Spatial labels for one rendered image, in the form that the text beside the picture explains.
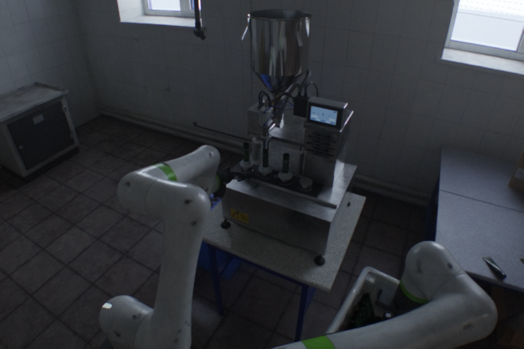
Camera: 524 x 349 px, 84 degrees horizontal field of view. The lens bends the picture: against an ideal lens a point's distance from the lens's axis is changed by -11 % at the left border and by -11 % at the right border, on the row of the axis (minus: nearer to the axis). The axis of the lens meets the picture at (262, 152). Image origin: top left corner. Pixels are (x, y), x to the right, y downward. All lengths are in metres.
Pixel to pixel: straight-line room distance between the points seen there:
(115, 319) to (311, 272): 0.92
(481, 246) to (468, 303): 1.33
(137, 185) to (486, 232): 1.85
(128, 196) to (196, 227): 0.21
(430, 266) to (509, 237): 1.46
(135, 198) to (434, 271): 0.74
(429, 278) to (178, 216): 0.60
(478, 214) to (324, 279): 1.09
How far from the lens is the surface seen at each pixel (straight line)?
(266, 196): 1.57
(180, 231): 0.86
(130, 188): 0.93
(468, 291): 0.76
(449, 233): 2.03
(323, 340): 0.62
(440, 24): 2.72
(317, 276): 1.61
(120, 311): 1.08
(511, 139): 3.05
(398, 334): 0.66
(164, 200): 0.87
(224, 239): 1.75
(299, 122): 1.80
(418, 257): 0.79
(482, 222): 2.22
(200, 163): 1.19
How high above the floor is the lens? 2.04
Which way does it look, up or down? 33 degrees down
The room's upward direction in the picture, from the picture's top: straight up
